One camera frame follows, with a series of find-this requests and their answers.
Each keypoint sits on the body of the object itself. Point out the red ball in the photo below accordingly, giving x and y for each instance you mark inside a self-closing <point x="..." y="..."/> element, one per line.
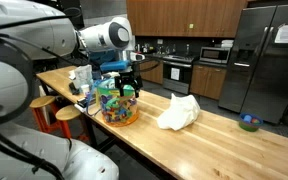
<point x="256" y="121"/>

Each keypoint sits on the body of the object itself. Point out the white cloth tote bag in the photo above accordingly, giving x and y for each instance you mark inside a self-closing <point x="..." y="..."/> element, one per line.
<point x="179" y="113"/>

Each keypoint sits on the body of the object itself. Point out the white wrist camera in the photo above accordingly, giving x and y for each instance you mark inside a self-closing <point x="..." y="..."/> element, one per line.
<point x="137" y="57"/>

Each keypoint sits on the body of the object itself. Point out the small black device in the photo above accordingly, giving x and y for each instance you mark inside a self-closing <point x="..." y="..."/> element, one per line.
<point x="74" y="89"/>

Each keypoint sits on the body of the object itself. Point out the blue ball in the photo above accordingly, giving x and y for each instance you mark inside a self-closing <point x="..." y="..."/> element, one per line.
<point x="247" y="118"/>

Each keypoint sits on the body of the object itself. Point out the green sticky note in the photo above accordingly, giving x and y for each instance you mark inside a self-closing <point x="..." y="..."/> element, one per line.
<point x="191" y="26"/>

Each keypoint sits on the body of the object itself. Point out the white paper on oven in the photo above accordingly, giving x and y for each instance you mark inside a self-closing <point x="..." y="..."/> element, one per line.
<point x="175" y="73"/>

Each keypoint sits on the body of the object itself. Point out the stainless steel refrigerator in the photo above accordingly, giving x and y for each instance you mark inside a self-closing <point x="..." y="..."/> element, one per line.
<point x="264" y="66"/>

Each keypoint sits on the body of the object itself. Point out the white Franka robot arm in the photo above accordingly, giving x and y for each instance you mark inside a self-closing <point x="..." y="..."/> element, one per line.
<point x="17" y="30"/>

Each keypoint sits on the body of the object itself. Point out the wooden base cabinet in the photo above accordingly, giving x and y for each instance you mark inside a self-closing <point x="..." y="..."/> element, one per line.
<point x="207" y="81"/>
<point x="155" y="75"/>

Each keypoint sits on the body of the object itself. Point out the clear tub of toy blocks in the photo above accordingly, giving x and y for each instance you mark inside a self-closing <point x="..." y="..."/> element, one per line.
<point x="119" y="108"/>

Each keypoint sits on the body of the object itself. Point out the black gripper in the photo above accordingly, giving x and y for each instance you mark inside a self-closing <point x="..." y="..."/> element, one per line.
<point x="128" y="77"/>

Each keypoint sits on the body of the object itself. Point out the small white cup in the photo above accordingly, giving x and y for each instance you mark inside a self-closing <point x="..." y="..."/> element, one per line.
<point x="85" y="90"/>

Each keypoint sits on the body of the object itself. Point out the wooden wall cabinets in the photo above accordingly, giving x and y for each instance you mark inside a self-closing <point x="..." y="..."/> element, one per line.
<point x="170" y="16"/>

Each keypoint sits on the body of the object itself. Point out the stack of white containers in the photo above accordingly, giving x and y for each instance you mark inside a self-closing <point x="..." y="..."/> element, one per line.
<point x="227" y="43"/>

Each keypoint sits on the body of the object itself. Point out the green bowl blue rim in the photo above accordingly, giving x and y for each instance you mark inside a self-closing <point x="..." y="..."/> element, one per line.
<point x="249" y="126"/>

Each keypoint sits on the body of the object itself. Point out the silver microwave oven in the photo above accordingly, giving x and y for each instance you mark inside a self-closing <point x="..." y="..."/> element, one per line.
<point x="214" y="55"/>

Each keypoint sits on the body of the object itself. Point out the wooden stool orange legs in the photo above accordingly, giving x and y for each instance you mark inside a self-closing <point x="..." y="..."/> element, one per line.
<point x="67" y="112"/>
<point x="42" y="101"/>

